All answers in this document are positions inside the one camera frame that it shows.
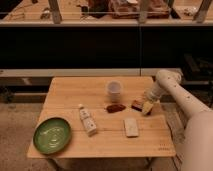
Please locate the green ceramic plate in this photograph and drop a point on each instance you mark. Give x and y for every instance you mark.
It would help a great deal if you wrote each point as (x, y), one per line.
(52, 135)

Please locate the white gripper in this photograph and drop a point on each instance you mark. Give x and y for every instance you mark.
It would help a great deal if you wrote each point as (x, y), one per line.
(153, 94)

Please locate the background wooden shelf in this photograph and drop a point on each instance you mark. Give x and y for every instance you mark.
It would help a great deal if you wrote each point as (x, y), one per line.
(106, 12)

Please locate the light wooden table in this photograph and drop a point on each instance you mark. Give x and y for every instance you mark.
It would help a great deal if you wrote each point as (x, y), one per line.
(66, 93)

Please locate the brown wooden eraser block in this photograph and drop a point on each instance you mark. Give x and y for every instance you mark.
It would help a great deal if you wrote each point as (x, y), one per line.
(137, 105)

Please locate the white ceramic cup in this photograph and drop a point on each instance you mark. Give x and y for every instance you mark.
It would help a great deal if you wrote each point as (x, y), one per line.
(114, 89)

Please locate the white tube bottle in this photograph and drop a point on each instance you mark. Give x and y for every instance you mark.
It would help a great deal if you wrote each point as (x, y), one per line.
(87, 120)

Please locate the dark red flat piece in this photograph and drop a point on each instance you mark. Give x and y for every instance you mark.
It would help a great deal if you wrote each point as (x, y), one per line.
(115, 108)

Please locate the white rectangular sponge block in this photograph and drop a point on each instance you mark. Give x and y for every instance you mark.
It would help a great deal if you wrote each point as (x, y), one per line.
(131, 128)

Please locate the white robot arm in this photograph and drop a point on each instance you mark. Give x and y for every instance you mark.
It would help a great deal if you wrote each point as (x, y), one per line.
(198, 144)

